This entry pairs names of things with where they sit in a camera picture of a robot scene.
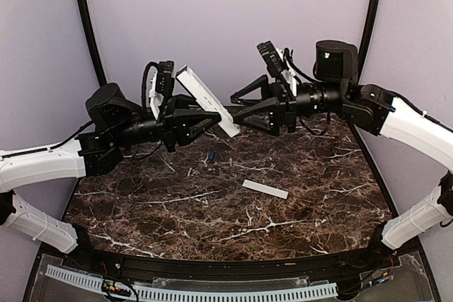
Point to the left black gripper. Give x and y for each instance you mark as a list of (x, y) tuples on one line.
[(178, 117)]

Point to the black front rail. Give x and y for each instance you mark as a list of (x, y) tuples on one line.
[(342, 265)]

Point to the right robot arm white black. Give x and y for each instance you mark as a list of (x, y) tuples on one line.
[(334, 88)]

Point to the left black frame post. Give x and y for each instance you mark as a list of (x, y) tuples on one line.
[(90, 38)]

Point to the right black frame post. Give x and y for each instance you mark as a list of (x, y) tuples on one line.
[(367, 33)]

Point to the white slotted cable duct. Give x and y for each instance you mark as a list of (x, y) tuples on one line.
[(165, 289)]

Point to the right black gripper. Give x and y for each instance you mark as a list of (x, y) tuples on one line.
[(282, 107)]

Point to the white remote control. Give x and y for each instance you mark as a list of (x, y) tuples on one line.
[(207, 100)]

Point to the white battery cover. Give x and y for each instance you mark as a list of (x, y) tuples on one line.
[(265, 189)]

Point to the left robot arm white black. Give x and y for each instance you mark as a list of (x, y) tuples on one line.
[(94, 149)]

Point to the black frame post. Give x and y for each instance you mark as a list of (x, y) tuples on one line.
[(90, 38), (367, 33)]

